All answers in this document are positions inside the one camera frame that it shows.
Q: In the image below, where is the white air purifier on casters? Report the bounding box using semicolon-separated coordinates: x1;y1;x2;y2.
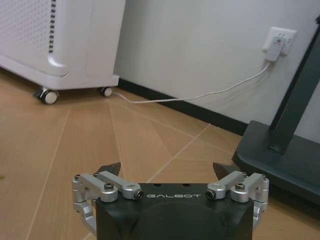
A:
0;0;126;105

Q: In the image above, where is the white power plug adapter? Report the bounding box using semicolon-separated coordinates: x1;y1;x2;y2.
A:
265;35;287;62

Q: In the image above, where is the white power cable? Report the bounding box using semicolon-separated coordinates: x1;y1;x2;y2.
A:
112;60;272;104

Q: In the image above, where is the black floor stand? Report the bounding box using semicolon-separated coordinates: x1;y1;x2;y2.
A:
231;17;320;203

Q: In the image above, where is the white wall socket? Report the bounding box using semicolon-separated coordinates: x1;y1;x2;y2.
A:
261;26;298;56

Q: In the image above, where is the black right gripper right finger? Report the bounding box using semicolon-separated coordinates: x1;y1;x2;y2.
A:
206;162;270;237

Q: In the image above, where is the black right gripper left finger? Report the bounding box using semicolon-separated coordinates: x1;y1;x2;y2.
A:
71;161;144;237

